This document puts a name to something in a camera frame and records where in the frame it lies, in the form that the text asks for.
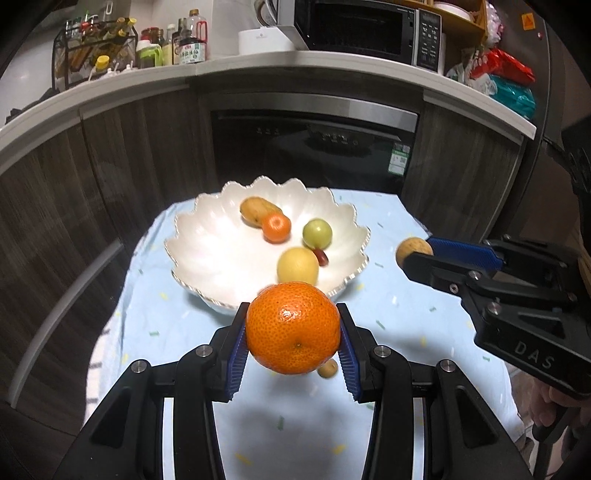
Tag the white plastic bag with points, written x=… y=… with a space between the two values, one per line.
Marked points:
x=466 y=78

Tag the yellow cap bottle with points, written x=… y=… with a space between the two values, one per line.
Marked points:
x=102 y=64

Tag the dark refrigerator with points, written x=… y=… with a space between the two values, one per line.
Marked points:
x=554 y=69

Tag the yellow citrus fruit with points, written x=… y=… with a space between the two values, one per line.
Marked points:
x=298 y=265

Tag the wooden shelf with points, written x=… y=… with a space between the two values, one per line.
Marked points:
x=475 y=23

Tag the green apple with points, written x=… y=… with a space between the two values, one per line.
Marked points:
x=317 y=232

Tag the black microwave oven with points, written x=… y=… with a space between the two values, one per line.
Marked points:
x=364 y=27

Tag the teal plastic bag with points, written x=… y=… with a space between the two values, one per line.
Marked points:
x=515 y=99

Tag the small brown longan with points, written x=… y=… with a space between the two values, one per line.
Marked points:
x=411 y=249
x=328 y=369

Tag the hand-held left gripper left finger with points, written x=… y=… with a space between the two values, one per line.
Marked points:
x=235 y=364

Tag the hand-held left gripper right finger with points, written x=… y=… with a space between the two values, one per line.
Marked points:
x=348 y=364

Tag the brown potato in bowl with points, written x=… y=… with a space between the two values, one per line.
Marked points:
x=256 y=208

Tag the white dishes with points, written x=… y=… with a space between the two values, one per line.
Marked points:
x=452 y=9

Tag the person's right hand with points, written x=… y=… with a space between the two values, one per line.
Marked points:
x=547 y=406

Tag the red plastic bag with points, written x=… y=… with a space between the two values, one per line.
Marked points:
x=505 y=67

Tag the light blue patterned tablecloth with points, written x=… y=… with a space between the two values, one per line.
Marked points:
x=415 y=323

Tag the large orange tangerine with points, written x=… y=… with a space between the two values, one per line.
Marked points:
x=293 y=327

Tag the red jujube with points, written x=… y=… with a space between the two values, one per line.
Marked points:
x=322 y=257

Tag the white scalloped bowl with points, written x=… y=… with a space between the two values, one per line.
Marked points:
x=217 y=249

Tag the small orange tangerine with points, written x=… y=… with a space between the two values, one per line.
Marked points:
x=276 y=228

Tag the red sauce jar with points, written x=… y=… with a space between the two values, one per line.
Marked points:
x=150 y=35

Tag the green oil bottle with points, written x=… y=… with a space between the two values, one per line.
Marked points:
x=148 y=56

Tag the dark wood cabinet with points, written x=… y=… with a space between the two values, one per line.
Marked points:
x=92 y=175
x=461 y=166

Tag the white box appliance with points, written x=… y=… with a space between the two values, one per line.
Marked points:
x=265 y=40

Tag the built-in oven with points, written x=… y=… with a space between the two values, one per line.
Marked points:
x=314 y=147

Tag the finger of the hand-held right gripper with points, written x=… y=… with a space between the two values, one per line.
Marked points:
x=461 y=253
x=438 y=277

